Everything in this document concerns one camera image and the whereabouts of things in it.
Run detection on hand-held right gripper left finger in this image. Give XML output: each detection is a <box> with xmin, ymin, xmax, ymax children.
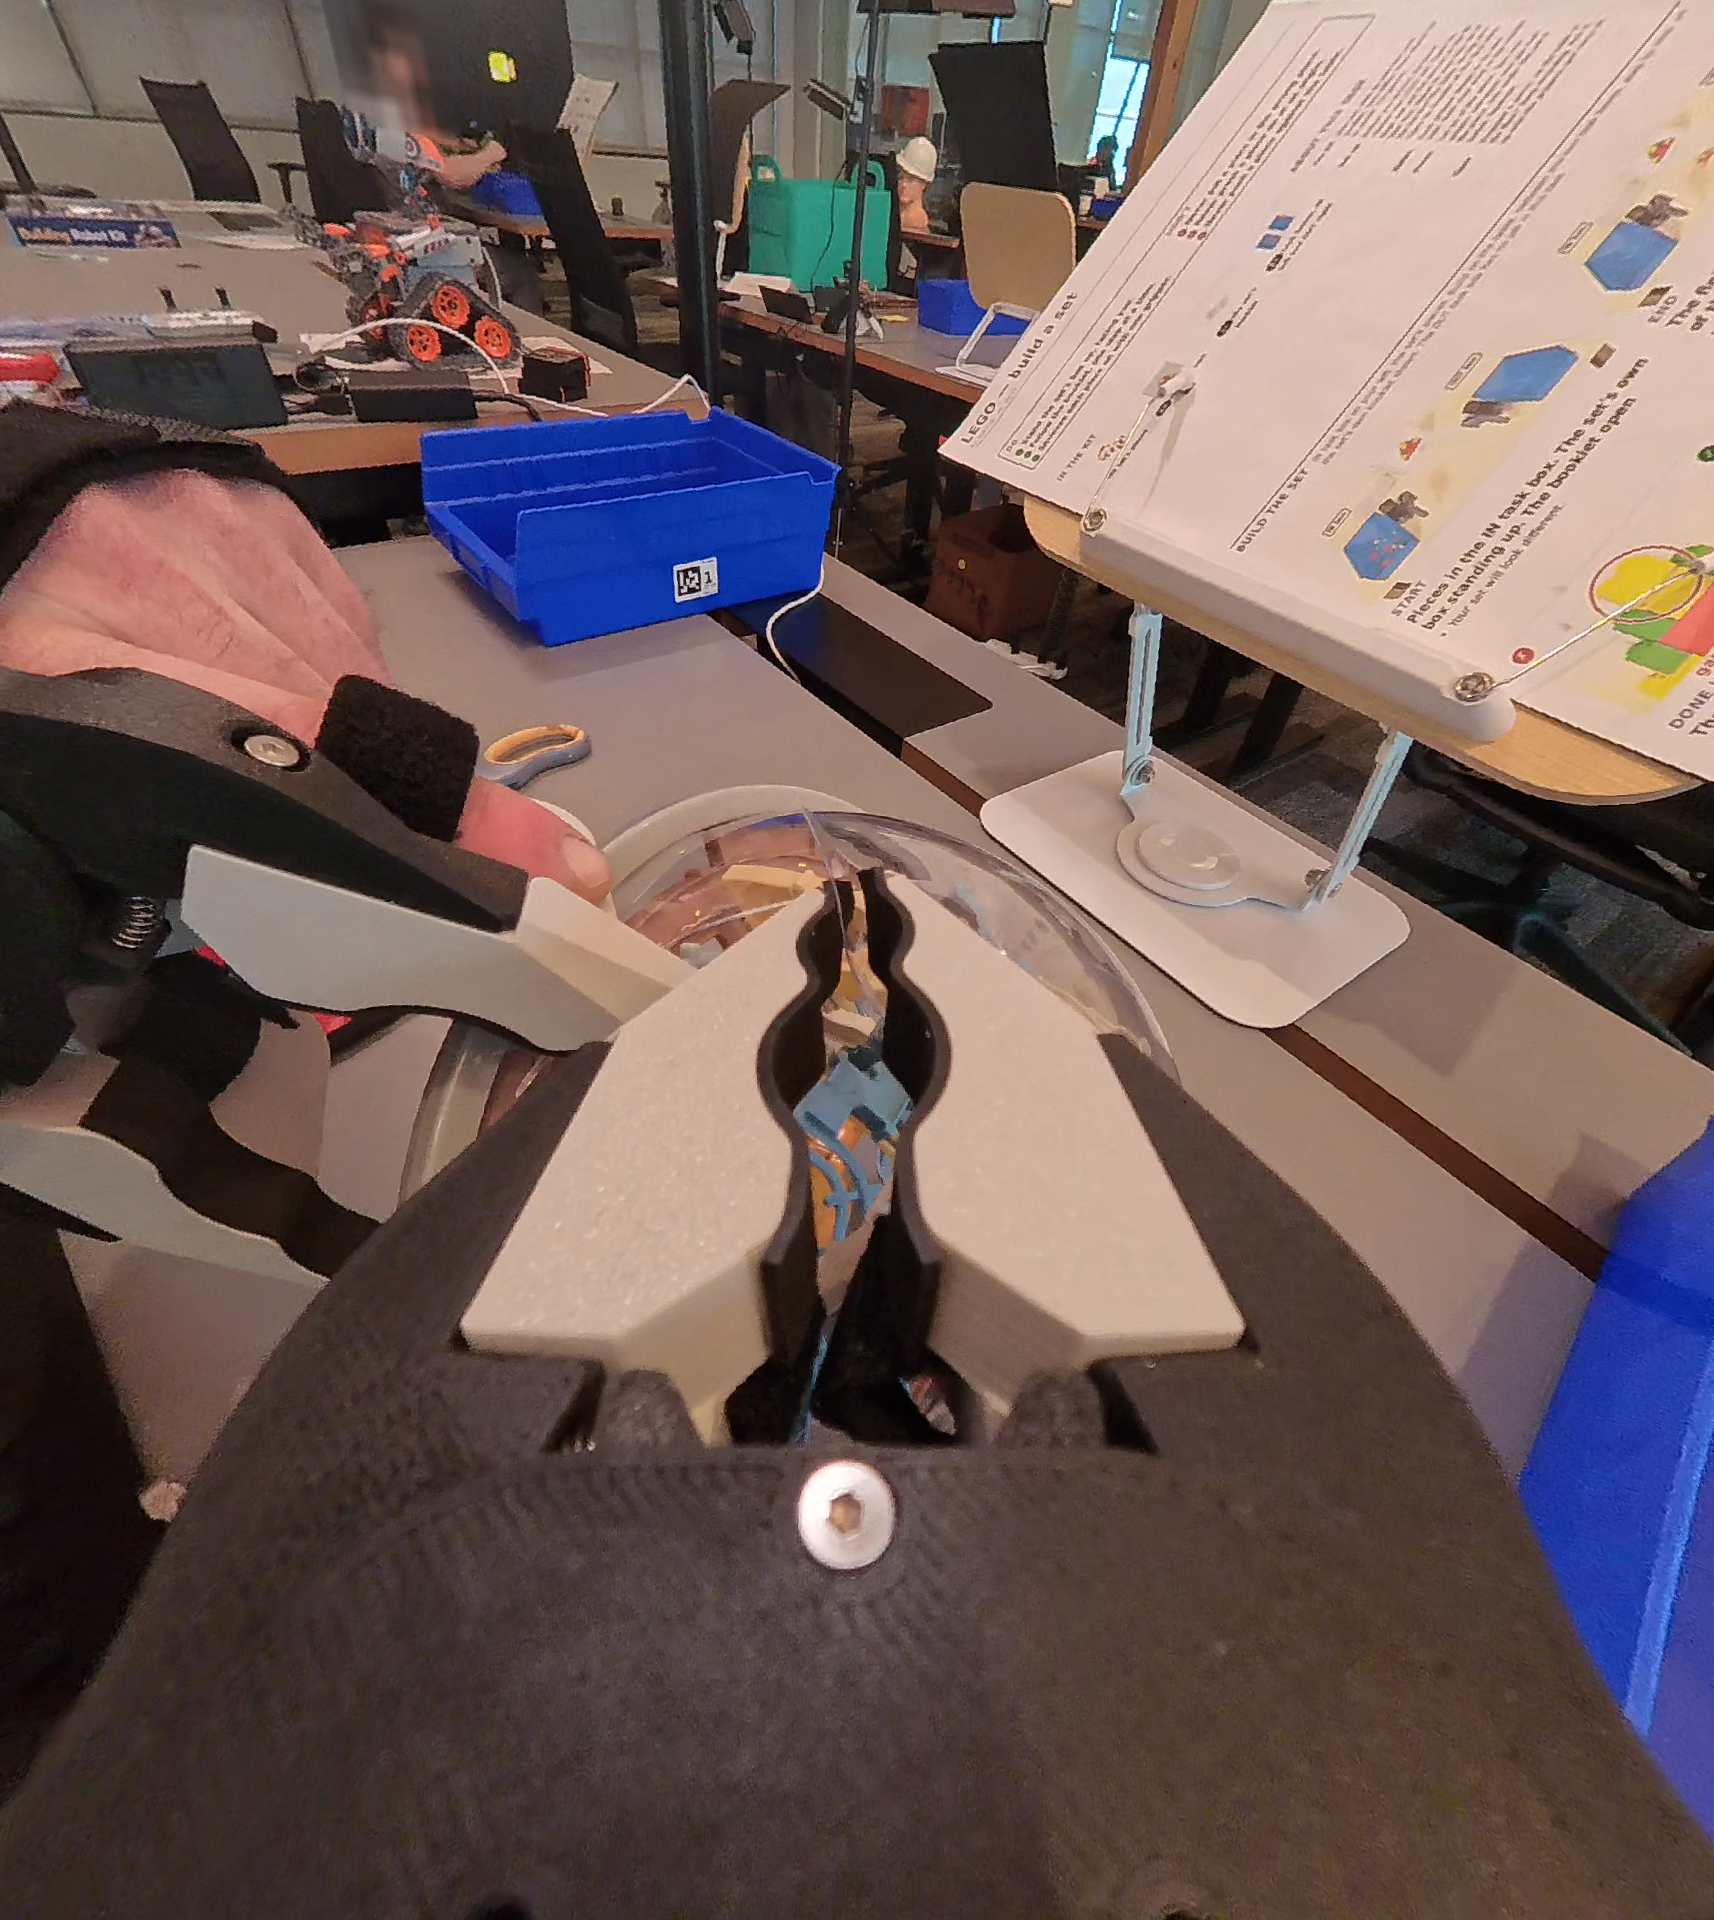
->
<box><xmin>465</xmin><ymin>892</ymin><xmax>835</xmax><ymax>1412</ymax></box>

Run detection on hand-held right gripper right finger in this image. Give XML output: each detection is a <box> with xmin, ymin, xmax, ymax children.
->
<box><xmin>883</xmin><ymin>872</ymin><xmax>1248</xmax><ymax>1412</ymax></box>

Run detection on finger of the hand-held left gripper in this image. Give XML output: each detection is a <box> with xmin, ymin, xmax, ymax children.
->
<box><xmin>0</xmin><ymin>1036</ymin><xmax>349</xmax><ymax>1290</ymax></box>
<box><xmin>178</xmin><ymin>844</ymin><xmax>699</xmax><ymax>1056</ymax></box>

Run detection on clear maze ball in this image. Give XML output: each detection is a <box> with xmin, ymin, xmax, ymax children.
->
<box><xmin>397</xmin><ymin>780</ymin><xmax>1180</xmax><ymax>1219</ymax></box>

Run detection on person's left forearm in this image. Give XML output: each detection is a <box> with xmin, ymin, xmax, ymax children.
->
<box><xmin>0</xmin><ymin>400</ymin><xmax>294</xmax><ymax>655</ymax></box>

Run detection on person's left hand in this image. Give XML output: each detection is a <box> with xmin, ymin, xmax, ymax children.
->
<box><xmin>0</xmin><ymin>463</ymin><xmax>620</xmax><ymax>905</ymax></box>

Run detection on blue labelled storage bin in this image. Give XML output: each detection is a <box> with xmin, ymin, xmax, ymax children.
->
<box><xmin>419</xmin><ymin>408</ymin><xmax>842</xmax><ymax>651</ymax></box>

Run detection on brown cardboard box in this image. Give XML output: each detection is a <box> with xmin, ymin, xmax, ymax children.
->
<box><xmin>927</xmin><ymin>505</ymin><xmax>1077</xmax><ymax>651</ymax></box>

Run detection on toy robot orange wheels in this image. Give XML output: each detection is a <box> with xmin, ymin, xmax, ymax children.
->
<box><xmin>325</xmin><ymin>212</ymin><xmax>528</xmax><ymax>375</ymax></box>

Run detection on black office chair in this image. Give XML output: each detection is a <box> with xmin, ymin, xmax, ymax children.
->
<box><xmin>294</xmin><ymin>99</ymin><xmax>397</xmax><ymax>229</ymax></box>
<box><xmin>140</xmin><ymin>77</ymin><xmax>265</xmax><ymax>212</ymax></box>
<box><xmin>511</xmin><ymin>128</ymin><xmax>654</xmax><ymax>348</ymax></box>

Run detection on black vertical pole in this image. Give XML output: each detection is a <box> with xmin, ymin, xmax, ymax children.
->
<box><xmin>654</xmin><ymin>0</ymin><xmax>730</xmax><ymax>414</ymax></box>

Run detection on green storage bin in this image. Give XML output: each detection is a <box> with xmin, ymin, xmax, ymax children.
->
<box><xmin>746</xmin><ymin>164</ymin><xmax>896</xmax><ymax>294</ymax></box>

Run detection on printed instruction sheet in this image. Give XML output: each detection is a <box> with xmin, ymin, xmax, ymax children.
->
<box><xmin>941</xmin><ymin>0</ymin><xmax>1714</xmax><ymax>818</ymax></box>

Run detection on yellow-handled scissors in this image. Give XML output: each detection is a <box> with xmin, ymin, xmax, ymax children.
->
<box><xmin>478</xmin><ymin>717</ymin><xmax>593</xmax><ymax>789</ymax></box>

